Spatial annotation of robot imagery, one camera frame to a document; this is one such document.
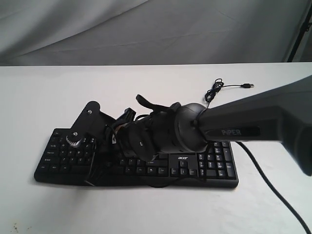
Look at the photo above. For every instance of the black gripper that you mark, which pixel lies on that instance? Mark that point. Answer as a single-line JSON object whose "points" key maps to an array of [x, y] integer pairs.
{"points": [[126, 137]]}

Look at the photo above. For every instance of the grey fabric backdrop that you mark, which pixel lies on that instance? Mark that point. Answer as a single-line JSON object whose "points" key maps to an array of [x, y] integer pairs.
{"points": [[147, 32]]}

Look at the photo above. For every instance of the black tripod stand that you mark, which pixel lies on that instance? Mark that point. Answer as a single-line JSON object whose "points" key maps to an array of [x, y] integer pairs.
{"points": [[304, 27]]}

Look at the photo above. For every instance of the black Acer keyboard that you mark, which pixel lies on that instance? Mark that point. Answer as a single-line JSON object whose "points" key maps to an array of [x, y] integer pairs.
{"points": [[62, 164]]}

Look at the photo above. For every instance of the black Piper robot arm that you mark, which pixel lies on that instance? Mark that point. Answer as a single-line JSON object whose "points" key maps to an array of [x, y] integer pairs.
{"points": [[189, 145]]}

